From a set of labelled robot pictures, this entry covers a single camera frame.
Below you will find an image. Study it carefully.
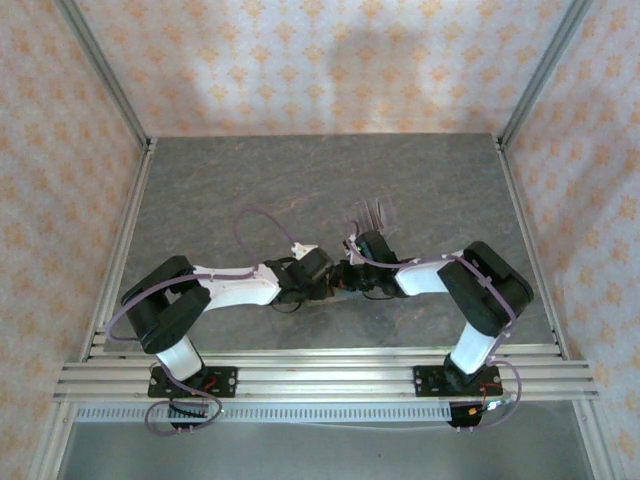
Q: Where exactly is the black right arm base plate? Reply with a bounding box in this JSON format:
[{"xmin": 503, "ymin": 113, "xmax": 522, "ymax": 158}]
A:
[{"xmin": 413, "ymin": 364, "xmax": 501, "ymax": 399}]

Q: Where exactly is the thin aluminium table edge rail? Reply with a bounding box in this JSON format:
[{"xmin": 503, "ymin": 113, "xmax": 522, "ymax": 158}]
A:
[{"xmin": 82, "ymin": 347, "xmax": 569, "ymax": 362}]

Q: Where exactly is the wide aluminium frame rail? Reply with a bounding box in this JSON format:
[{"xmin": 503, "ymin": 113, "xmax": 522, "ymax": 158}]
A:
[{"xmin": 52, "ymin": 357, "xmax": 600, "ymax": 403}]

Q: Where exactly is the aluminium table side rail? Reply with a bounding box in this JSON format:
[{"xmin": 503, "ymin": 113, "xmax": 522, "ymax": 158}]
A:
[
  {"xmin": 79, "ymin": 138, "xmax": 160, "ymax": 361},
  {"xmin": 493, "ymin": 134, "xmax": 571, "ymax": 361}
]

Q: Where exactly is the white slotted cable duct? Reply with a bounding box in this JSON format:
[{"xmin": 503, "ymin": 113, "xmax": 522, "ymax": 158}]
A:
[{"xmin": 74, "ymin": 402, "xmax": 454, "ymax": 425}]

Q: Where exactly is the clear acrylic card rack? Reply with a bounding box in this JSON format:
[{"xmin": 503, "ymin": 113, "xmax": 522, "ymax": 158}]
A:
[{"xmin": 343, "ymin": 198, "xmax": 397, "ymax": 234}]

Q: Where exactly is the large black bracket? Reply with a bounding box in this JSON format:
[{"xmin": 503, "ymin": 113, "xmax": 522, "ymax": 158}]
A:
[{"xmin": 446, "ymin": 399, "xmax": 485, "ymax": 435}]

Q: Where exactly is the aluminium frame leg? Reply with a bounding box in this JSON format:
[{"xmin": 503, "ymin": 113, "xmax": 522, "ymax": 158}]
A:
[
  {"xmin": 29, "ymin": 399, "xmax": 76, "ymax": 480},
  {"xmin": 572, "ymin": 399, "xmax": 619, "ymax": 480}
]

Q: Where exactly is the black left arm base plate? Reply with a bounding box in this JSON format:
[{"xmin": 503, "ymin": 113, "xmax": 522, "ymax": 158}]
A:
[{"xmin": 147, "ymin": 366, "xmax": 239, "ymax": 400}]

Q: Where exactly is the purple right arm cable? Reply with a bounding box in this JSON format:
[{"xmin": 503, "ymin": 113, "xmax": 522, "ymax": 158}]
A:
[{"xmin": 349, "ymin": 219, "xmax": 524, "ymax": 434}]

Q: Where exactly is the small circuit board with wires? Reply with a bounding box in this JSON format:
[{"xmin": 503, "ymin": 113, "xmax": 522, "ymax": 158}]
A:
[{"xmin": 469, "ymin": 382, "xmax": 516, "ymax": 419}]

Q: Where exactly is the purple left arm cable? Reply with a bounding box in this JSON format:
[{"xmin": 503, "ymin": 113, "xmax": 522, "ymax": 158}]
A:
[{"xmin": 105, "ymin": 208, "xmax": 299, "ymax": 437}]

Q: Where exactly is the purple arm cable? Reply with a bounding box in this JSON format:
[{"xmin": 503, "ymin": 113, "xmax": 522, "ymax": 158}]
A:
[
  {"xmin": 349, "ymin": 219, "xmax": 524, "ymax": 434},
  {"xmin": 105, "ymin": 208, "xmax": 299, "ymax": 437}
]

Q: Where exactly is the aluminium frame post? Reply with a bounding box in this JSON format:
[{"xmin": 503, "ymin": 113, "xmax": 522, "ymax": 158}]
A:
[
  {"xmin": 54, "ymin": 0, "xmax": 154, "ymax": 151},
  {"xmin": 498, "ymin": 0, "xmax": 597, "ymax": 151}
]

